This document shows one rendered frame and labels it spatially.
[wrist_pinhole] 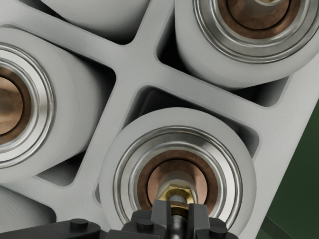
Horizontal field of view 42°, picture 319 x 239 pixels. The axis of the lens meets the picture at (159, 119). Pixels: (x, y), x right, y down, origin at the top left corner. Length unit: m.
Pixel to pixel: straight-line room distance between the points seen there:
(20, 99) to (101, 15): 0.08
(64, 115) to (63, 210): 0.10
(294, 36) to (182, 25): 0.06
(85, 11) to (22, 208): 0.16
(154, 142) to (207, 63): 0.06
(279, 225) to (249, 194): 0.28
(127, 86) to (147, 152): 0.09
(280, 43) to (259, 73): 0.02
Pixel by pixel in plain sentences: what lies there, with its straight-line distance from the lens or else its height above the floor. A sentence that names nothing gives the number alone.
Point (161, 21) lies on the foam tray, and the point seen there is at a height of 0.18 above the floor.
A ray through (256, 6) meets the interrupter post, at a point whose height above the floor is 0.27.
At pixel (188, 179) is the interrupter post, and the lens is 0.23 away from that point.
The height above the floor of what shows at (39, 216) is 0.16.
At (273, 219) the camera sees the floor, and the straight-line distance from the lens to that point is 0.53.
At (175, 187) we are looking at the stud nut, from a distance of 0.21.
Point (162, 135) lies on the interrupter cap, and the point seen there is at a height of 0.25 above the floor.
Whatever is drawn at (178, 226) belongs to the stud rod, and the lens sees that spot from 0.16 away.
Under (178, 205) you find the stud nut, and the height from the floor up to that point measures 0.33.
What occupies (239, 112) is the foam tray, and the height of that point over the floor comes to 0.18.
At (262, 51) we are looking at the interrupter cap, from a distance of 0.25.
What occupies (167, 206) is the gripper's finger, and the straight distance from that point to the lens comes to 0.16.
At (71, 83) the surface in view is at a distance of 0.26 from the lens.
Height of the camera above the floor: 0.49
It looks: 87 degrees down
